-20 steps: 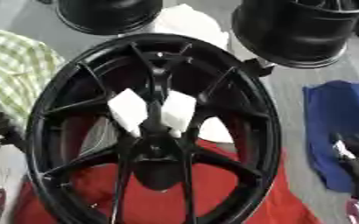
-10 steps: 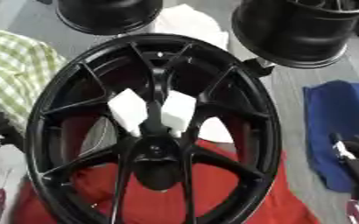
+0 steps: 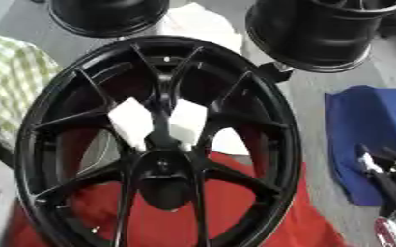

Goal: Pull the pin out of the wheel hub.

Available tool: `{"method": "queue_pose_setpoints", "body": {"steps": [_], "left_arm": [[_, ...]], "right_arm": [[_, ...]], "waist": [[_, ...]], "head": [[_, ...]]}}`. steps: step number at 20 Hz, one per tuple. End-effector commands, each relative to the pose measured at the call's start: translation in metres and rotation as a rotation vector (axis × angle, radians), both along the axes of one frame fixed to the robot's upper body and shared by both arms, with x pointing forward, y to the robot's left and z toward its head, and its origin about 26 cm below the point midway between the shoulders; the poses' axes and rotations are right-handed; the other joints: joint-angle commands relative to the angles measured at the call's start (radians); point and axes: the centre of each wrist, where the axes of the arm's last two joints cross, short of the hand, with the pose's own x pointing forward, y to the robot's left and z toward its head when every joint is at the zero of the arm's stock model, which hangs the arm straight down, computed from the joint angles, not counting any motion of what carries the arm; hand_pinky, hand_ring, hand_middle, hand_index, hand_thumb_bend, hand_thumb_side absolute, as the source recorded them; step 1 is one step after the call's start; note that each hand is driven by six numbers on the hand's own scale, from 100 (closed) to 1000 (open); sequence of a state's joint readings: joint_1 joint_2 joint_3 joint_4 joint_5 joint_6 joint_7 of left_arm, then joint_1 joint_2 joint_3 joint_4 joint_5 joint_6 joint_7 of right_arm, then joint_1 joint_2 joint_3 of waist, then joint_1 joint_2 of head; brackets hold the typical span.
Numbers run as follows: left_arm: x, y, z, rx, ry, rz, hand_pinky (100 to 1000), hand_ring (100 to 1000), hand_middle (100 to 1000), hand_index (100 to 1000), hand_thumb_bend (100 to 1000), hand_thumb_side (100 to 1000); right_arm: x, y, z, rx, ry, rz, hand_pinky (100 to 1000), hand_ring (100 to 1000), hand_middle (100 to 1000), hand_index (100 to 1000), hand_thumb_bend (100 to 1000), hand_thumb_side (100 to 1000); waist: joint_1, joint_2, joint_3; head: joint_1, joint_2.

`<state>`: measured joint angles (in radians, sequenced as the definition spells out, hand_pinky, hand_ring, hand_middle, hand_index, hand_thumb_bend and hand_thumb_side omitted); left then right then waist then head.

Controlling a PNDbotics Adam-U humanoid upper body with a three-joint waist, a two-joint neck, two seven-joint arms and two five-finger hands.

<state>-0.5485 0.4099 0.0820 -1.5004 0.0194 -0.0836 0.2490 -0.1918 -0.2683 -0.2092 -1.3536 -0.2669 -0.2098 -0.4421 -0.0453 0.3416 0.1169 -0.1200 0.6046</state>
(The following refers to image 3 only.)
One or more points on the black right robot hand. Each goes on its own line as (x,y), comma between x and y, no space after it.
(390,185)

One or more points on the black spoked wheel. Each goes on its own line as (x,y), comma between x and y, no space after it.
(162,180)

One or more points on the black wheel rim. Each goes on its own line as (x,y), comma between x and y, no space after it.
(108,14)
(308,35)

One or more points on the black stand bracket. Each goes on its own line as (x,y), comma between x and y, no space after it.
(274,72)

